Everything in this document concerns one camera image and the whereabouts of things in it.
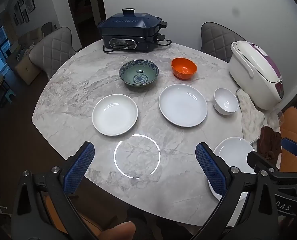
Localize white and purple rice cooker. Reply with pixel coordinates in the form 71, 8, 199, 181
229, 40, 284, 110

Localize orange bowl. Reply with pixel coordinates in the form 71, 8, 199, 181
171, 57, 198, 80

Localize clear wine glass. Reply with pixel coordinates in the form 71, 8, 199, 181
276, 109, 286, 130

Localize person's left hand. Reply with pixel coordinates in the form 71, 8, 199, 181
100, 221, 136, 240

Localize blue patterned green bowl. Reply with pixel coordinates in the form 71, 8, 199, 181
119, 60, 159, 90

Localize medium white plate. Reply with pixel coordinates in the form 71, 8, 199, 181
159, 84, 208, 127

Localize navy blue electric hot pot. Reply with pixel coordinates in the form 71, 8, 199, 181
97, 8, 171, 53

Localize brown cloth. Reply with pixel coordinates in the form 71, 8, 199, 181
257, 126, 283, 160

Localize white towel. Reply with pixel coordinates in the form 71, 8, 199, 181
236, 89, 280, 144

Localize large white plate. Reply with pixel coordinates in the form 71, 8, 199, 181
207, 137, 258, 202

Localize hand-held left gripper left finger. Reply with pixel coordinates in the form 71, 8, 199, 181
11, 141, 99, 240

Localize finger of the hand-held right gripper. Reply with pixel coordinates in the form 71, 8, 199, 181
247, 151, 279, 173
281, 137, 297, 158

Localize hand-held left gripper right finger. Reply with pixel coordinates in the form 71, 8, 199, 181
191, 142, 281, 240

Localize blue stool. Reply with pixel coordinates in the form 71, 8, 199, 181
4, 91, 17, 102

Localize white bowl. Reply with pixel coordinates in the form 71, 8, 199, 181
213, 88, 239, 115

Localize grey quilted chair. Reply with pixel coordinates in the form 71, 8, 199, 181
201, 22, 246, 63
28, 26, 77, 79

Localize small white plate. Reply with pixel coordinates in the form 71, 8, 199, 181
92, 94, 138, 137

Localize black power cable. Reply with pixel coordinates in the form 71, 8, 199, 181
103, 39, 139, 54

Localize wall picture frames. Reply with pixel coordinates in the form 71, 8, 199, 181
13, 0, 36, 26

